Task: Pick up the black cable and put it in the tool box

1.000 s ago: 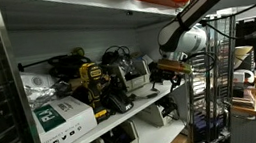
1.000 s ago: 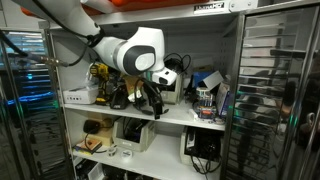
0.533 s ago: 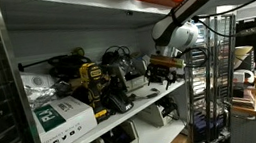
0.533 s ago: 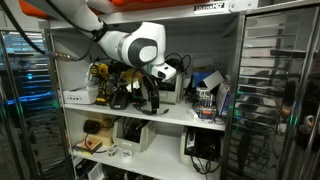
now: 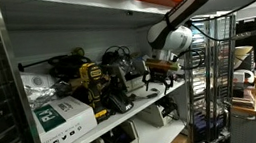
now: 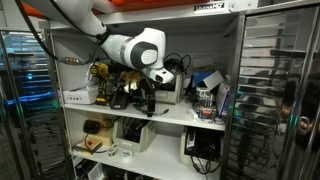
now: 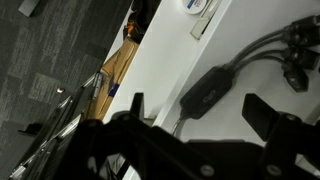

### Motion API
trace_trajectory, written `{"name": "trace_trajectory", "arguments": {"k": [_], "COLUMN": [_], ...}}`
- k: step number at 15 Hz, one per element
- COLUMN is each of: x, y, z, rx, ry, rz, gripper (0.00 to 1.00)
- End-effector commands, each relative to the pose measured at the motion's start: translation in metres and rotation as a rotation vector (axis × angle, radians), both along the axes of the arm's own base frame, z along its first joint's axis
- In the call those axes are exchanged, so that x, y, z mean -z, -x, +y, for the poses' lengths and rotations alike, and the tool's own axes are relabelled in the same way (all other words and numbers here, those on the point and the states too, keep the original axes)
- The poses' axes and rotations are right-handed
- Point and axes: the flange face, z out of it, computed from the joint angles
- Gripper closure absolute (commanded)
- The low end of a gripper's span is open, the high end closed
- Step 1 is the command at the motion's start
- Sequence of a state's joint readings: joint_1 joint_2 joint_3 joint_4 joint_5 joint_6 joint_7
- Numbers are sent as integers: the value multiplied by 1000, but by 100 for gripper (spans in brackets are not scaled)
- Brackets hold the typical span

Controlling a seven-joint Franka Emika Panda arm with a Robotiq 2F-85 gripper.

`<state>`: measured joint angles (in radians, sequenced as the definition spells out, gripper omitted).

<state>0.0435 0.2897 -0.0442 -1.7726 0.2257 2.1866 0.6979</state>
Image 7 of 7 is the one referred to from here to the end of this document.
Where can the cardboard box with fragile print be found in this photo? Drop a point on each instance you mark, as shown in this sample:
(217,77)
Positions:
(116,73)

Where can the glass cabinet door metal frame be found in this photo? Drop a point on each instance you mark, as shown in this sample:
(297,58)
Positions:
(63,133)

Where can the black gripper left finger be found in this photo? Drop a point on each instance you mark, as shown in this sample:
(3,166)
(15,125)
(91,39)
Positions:
(137,105)

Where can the grey flat plate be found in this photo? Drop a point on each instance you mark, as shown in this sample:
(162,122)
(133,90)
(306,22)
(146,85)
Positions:
(28,6)

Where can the small pale scrap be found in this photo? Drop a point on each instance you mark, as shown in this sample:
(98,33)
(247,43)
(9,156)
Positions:
(60,90)

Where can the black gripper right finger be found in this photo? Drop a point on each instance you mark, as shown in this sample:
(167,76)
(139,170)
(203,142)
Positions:
(263,116)

